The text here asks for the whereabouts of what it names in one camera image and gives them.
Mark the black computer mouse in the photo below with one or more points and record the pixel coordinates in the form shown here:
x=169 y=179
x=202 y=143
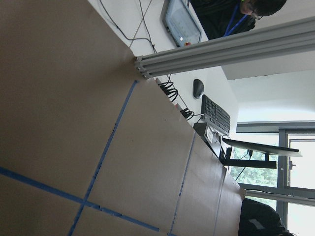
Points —
x=198 y=88

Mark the black keyboard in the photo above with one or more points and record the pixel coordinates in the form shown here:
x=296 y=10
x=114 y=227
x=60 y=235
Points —
x=215 y=115

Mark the black mini computer box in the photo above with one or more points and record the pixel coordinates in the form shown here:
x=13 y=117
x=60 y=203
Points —
x=210 y=137

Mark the black monitor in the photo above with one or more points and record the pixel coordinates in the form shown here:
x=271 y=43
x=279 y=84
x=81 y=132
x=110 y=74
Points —
x=265 y=149

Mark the person in black jacket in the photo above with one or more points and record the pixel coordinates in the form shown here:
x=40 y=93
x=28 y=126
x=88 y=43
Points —
x=221 y=18

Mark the teach pendant near post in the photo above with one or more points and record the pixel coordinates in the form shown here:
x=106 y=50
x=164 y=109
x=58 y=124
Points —
x=180 y=23

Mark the grey aluminium frame post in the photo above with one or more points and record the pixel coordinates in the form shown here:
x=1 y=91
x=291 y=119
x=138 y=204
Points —
x=278 y=40

